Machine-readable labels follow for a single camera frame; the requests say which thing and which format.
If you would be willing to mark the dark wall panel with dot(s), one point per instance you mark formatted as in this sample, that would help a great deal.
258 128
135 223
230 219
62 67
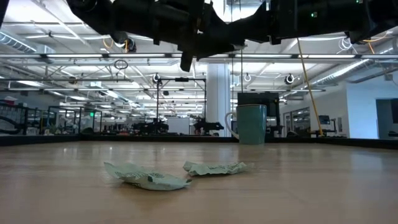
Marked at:
387 118

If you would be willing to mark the computer monitor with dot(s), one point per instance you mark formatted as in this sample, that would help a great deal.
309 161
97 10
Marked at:
324 120

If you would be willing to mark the green white sweetener packet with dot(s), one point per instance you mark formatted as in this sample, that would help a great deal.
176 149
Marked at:
214 169
149 179

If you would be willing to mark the black aluminium table frame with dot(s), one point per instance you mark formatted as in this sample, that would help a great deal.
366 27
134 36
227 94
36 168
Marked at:
93 138

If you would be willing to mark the black frame enclosure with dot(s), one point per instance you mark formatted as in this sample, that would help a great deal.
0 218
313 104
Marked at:
79 119

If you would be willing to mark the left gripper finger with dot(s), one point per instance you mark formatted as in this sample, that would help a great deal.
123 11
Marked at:
217 46
219 26

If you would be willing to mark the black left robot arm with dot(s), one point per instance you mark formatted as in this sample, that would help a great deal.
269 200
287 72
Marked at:
124 15

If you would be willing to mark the teal ceramic mug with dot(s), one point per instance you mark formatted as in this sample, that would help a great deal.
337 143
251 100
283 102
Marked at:
252 124

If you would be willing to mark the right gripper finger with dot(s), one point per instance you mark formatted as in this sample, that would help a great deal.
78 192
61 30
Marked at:
256 26

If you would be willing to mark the whiteboard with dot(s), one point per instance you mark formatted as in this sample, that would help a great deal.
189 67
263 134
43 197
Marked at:
178 126

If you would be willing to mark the white building column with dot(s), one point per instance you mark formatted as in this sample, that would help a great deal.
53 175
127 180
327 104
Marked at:
217 99

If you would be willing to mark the black frame workstation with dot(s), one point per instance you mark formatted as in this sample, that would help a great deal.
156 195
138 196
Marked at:
157 102

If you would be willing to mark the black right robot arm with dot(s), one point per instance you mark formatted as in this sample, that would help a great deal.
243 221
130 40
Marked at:
342 15

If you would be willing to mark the black shelving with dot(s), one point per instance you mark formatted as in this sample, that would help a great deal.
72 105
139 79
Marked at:
12 121

